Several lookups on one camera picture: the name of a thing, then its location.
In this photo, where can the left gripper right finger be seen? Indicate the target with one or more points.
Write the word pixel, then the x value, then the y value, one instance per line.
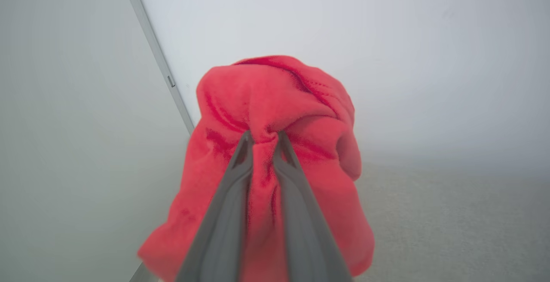
pixel 307 230

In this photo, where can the grey fabric sofa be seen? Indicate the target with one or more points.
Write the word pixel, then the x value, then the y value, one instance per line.
pixel 451 230

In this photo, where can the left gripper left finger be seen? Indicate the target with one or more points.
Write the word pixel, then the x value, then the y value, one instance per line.
pixel 223 222

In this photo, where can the grey metal wall strip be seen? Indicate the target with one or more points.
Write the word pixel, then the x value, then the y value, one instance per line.
pixel 150 37

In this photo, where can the red garment with white stripes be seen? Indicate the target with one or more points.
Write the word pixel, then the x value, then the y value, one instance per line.
pixel 266 97

